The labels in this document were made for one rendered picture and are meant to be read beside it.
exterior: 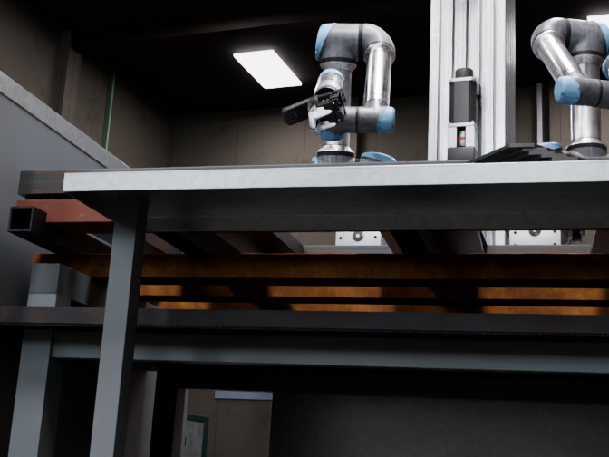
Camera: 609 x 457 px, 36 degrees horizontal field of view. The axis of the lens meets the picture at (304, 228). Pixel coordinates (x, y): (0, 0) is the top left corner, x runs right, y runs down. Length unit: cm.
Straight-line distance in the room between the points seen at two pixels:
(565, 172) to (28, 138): 116
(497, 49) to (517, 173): 182
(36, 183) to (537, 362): 102
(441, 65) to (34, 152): 154
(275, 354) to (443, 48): 172
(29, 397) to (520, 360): 90
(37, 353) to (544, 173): 101
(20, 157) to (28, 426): 56
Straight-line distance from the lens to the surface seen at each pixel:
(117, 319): 155
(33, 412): 184
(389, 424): 241
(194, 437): 1217
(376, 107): 266
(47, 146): 212
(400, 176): 135
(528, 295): 198
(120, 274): 156
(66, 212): 188
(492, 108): 306
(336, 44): 294
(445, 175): 134
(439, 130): 307
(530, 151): 138
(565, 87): 260
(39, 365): 185
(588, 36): 298
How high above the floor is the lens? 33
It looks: 14 degrees up
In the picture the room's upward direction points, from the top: 3 degrees clockwise
